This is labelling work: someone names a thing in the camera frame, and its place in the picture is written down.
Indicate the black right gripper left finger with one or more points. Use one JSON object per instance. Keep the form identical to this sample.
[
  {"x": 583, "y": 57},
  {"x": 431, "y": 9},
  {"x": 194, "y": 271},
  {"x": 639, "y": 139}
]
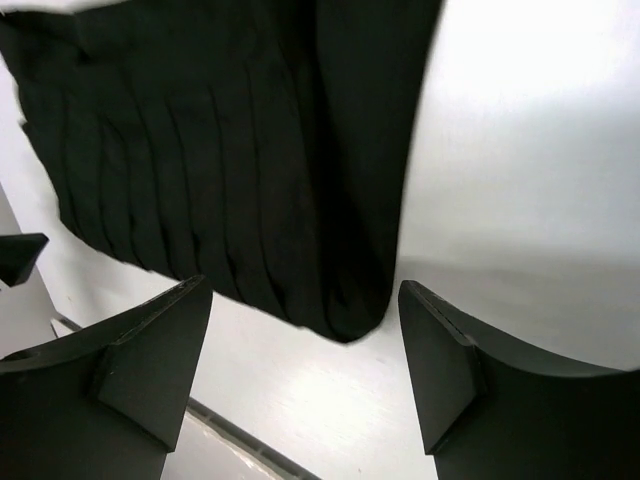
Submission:
[{"x": 108, "y": 401}]

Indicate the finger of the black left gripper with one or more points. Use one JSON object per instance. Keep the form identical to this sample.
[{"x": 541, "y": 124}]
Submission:
[{"x": 19, "y": 254}]

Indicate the black pleated skirt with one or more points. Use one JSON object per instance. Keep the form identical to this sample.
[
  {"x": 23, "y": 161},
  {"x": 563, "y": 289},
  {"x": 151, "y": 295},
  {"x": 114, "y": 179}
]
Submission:
[{"x": 262, "y": 144}]

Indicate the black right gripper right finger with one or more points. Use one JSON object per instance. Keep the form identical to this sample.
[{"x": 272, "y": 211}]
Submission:
[{"x": 491, "y": 406}]

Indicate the aluminium table edge rail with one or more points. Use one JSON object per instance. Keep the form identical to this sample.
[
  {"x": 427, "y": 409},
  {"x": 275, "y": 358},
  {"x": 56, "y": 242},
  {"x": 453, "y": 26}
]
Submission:
[{"x": 211, "y": 447}]

